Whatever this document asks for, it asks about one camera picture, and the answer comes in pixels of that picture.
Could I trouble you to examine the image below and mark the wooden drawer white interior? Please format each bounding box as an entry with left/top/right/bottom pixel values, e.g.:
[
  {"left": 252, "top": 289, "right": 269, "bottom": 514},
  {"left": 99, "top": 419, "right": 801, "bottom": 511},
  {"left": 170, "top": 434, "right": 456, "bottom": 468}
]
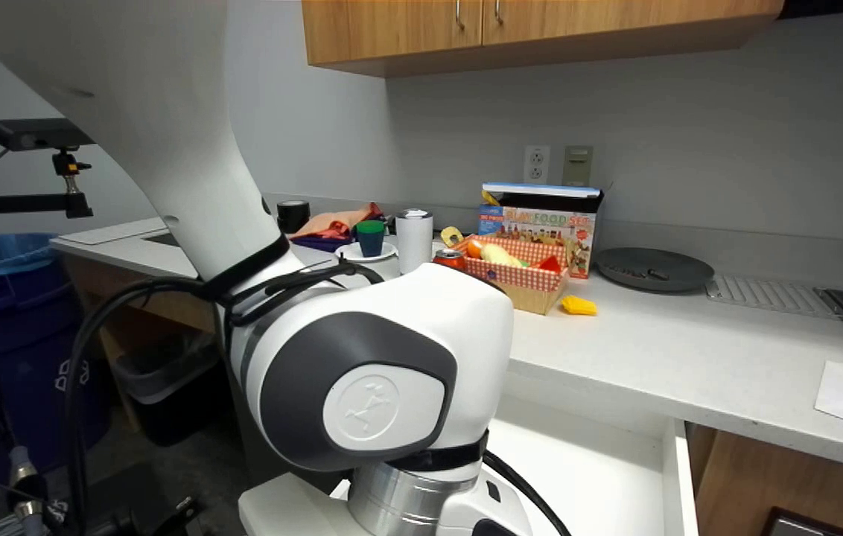
[{"left": 483, "top": 396, "right": 702, "bottom": 536}]

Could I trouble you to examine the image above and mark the red checkered cardboard box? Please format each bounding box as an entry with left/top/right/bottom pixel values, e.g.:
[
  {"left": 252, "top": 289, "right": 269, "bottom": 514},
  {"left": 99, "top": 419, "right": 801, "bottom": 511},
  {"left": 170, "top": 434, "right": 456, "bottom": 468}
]
[{"left": 456, "top": 233, "right": 571, "bottom": 318}]

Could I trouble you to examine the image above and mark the orange toy food piece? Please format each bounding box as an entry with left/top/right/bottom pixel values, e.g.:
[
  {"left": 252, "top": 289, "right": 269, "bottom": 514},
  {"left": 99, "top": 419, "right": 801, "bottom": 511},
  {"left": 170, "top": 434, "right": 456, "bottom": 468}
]
[{"left": 456, "top": 236, "right": 489, "bottom": 264}]

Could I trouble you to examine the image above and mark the blue cup green rim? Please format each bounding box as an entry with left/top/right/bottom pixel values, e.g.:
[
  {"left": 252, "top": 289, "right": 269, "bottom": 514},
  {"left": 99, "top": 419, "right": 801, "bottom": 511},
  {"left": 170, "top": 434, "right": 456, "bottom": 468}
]
[{"left": 354, "top": 218, "right": 389, "bottom": 258}]

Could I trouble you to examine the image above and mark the white round plate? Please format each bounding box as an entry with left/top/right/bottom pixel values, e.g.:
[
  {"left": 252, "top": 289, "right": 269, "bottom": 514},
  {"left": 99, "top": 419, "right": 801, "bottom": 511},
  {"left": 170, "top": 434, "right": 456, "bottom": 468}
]
[{"left": 331, "top": 237, "right": 403, "bottom": 268}]

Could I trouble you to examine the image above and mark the blue toy food carton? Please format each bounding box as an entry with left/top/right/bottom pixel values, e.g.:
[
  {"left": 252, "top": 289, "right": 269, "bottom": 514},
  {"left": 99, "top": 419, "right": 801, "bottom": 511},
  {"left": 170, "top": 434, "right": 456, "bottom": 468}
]
[{"left": 477, "top": 179, "right": 608, "bottom": 282}]

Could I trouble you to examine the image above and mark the black cup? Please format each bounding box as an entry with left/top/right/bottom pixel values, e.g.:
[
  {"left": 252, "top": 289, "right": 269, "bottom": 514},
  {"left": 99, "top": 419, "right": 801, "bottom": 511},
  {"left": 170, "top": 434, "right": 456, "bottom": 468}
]
[{"left": 275, "top": 197, "right": 312, "bottom": 237}]

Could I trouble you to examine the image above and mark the yellow sponge block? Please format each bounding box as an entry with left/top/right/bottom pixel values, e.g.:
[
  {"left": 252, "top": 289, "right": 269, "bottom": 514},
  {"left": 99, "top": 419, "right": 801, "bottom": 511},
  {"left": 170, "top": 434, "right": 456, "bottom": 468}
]
[{"left": 556, "top": 291, "right": 601, "bottom": 322}]

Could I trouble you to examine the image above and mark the black round pan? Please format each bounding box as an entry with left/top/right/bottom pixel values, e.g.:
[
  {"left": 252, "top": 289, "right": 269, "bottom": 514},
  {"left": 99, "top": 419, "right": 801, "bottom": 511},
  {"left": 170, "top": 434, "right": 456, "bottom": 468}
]
[{"left": 589, "top": 243, "right": 722, "bottom": 297}]

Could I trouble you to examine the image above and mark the black trash bin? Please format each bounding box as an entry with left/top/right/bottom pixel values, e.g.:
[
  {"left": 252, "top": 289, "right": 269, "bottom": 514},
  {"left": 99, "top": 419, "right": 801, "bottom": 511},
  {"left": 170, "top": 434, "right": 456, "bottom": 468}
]
[{"left": 112, "top": 329, "right": 236, "bottom": 446}]

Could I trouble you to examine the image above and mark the blue recycling bin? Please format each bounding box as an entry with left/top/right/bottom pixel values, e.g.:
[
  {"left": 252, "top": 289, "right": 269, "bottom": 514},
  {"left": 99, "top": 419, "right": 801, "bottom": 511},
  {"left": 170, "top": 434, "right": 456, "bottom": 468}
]
[{"left": 0, "top": 228, "right": 112, "bottom": 490}]

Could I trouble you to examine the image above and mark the wooden base cabinet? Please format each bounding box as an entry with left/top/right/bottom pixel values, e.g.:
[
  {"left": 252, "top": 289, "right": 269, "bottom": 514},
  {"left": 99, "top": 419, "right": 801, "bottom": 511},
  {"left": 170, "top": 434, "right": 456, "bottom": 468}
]
[{"left": 684, "top": 422, "right": 843, "bottom": 536}]

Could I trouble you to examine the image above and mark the white wall outlet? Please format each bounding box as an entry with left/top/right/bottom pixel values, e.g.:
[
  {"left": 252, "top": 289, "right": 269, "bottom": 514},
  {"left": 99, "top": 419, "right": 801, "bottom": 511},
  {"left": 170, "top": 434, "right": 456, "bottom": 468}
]
[{"left": 521, "top": 143, "right": 553, "bottom": 188}]

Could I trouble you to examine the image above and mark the grey wall switch plate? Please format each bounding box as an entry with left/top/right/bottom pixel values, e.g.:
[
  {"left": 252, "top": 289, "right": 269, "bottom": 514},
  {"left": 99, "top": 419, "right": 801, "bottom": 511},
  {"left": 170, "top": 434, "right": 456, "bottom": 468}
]
[{"left": 561, "top": 143, "right": 598, "bottom": 188}]

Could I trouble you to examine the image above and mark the wooden wall cabinet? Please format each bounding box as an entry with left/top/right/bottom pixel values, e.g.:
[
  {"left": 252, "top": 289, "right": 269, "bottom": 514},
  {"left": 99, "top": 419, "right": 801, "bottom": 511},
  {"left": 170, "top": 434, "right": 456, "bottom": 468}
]
[{"left": 297, "top": 0, "right": 793, "bottom": 81}]

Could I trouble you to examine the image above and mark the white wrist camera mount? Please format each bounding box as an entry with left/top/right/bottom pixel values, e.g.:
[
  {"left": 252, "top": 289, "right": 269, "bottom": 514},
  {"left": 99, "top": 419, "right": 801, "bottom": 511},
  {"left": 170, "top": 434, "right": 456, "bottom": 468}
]
[{"left": 236, "top": 471, "right": 360, "bottom": 536}]

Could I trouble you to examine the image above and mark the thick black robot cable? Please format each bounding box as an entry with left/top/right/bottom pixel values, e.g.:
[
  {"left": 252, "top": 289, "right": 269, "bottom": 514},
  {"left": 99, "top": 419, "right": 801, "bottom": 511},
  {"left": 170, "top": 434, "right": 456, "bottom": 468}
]
[{"left": 59, "top": 253, "right": 389, "bottom": 536}]

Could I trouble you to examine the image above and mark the black stereo camera bar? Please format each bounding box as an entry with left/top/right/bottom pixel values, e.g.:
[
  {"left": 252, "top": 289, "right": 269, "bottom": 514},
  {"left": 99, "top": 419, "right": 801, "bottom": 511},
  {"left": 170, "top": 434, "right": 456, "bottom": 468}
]
[{"left": 0, "top": 112, "right": 99, "bottom": 155}]

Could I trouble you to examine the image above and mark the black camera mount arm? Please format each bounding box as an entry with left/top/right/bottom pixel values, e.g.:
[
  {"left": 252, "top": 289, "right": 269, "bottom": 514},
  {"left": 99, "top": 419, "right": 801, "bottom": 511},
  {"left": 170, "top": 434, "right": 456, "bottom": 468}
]
[{"left": 0, "top": 145, "right": 99, "bottom": 222}]

